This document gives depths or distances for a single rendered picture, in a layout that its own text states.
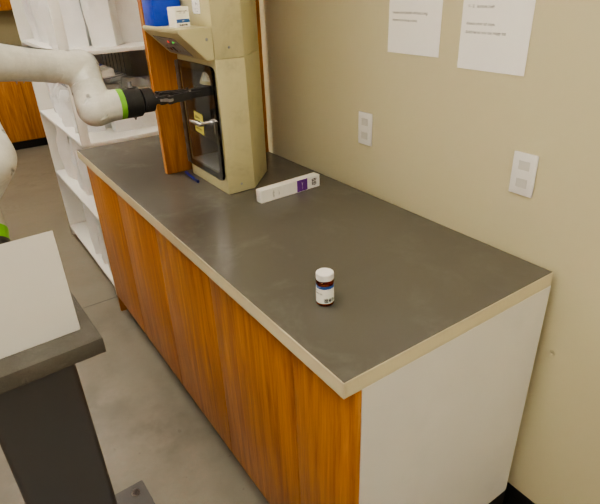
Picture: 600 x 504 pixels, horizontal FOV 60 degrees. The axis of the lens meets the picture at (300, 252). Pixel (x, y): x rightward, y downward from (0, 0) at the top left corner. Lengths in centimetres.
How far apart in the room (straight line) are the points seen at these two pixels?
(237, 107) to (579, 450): 151
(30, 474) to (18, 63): 106
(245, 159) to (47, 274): 95
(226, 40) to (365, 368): 119
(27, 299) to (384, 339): 77
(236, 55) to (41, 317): 106
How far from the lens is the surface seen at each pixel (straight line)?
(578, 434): 175
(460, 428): 151
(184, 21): 189
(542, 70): 145
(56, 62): 173
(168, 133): 220
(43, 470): 151
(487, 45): 153
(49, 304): 126
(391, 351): 113
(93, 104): 171
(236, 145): 191
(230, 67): 186
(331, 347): 113
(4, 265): 121
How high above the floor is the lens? 164
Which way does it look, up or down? 28 degrees down
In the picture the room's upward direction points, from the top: 2 degrees counter-clockwise
